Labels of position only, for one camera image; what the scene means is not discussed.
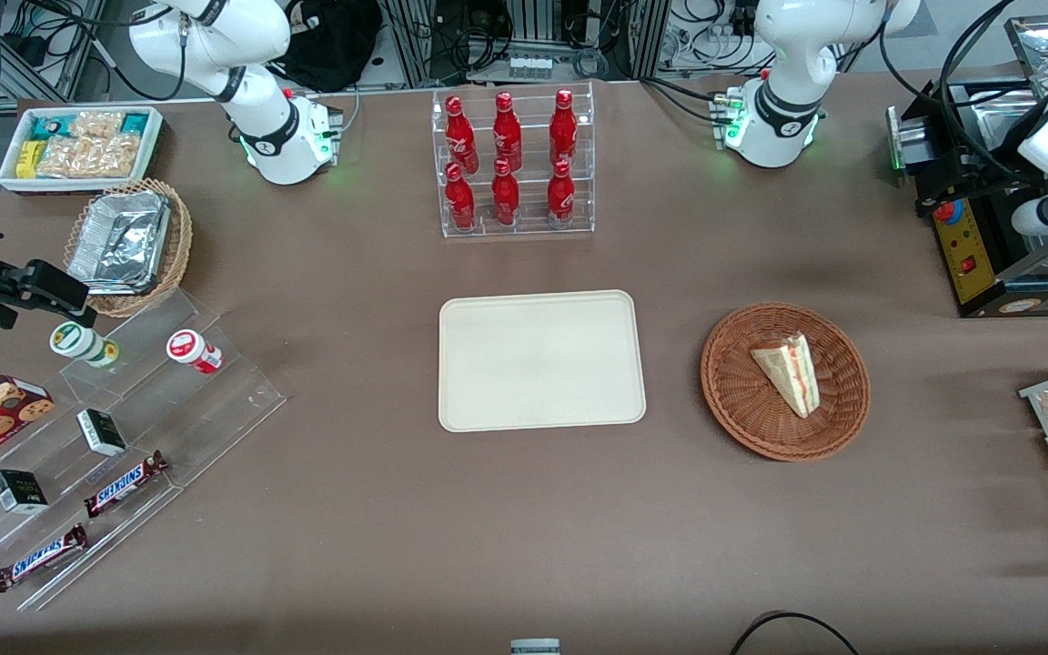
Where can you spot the triangular sandwich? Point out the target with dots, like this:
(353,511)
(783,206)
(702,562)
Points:
(792,373)

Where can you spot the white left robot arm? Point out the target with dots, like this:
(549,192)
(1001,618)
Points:
(792,55)

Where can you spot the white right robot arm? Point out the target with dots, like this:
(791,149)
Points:
(215,45)

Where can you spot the oval tan wicker basket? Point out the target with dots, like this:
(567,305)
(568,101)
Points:
(178,246)

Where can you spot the round brown wicker basket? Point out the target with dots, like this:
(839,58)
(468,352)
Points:
(815,428)

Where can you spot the cream rectangular tray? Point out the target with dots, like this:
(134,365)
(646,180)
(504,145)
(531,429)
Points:
(542,361)

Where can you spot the green capped yoghurt bottle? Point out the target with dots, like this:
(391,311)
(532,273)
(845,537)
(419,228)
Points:
(80,343)

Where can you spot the silver foil trays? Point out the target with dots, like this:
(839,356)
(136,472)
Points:
(119,241)

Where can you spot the yellow snack packet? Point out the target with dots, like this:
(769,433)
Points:
(27,159)

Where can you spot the black machine yellow panel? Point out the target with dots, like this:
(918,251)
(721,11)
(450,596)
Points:
(970,246)

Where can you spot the large clear cracker bag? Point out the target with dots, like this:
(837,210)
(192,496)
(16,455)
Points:
(87,156)

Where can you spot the small black box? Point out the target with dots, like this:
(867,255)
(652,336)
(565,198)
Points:
(102,432)
(19,491)

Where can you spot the teal snack packet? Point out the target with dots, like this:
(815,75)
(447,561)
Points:
(51,125)
(135,123)

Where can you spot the red capped yoghurt bottle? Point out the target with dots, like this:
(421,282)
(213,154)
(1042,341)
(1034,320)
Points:
(192,350)

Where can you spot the small clear cracker bag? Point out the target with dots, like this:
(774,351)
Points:
(96,123)

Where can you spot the clear acrylic stepped display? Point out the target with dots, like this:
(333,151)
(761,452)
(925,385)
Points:
(169,418)

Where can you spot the white snack bin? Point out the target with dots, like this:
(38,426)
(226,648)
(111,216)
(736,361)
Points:
(156,146)

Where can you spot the brown snickers bar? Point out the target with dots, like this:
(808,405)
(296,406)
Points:
(40,558)
(124,484)

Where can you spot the black bag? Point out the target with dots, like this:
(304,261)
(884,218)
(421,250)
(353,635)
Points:
(333,41)

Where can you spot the red cola bottle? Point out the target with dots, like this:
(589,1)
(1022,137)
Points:
(560,197)
(460,202)
(507,135)
(460,136)
(563,127)
(505,197)

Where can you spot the clear acrylic bottle rack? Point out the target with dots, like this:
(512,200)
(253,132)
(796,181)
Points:
(529,150)

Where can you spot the small grey box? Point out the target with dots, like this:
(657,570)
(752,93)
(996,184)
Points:
(535,647)

